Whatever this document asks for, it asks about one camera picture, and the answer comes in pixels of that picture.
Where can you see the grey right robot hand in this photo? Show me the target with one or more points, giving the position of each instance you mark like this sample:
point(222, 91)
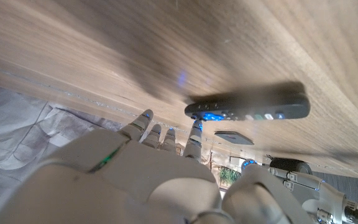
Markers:
point(135, 177)

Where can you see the black TV remote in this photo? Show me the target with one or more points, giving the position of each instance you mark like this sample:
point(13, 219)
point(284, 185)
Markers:
point(259, 107)

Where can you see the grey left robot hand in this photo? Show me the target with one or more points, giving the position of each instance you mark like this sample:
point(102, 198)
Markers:
point(319, 194)

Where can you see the printed fabric backdrop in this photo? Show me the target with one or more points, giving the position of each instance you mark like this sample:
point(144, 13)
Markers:
point(11, 124)

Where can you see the black card holder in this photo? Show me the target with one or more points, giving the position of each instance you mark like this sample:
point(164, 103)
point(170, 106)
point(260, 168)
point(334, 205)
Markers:
point(233, 137)

